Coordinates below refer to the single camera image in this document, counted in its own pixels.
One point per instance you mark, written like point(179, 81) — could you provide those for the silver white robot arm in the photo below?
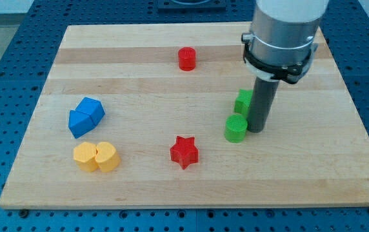
point(279, 45)

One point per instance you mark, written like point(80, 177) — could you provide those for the yellow heart block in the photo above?
point(107, 157)

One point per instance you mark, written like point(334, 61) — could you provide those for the red star block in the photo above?
point(184, 152)

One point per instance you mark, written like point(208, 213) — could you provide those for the wooden board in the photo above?
point(313, 151)

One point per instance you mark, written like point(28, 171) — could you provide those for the green cylinder block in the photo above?
point(235, 128)

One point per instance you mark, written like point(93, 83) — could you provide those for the green star block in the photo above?
point(242, 102)

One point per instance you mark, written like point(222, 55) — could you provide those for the red cylinder block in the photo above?
point(187, 58)

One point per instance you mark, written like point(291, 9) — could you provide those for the dark grey pointer rod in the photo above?
point(262, 98)

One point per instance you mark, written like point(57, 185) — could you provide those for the blue cube block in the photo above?
point(93, 108)

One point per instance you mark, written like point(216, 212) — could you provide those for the blue triangle block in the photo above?
point(79, 123)

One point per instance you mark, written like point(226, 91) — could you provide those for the yellow hexagon block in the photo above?
point(84, 156)

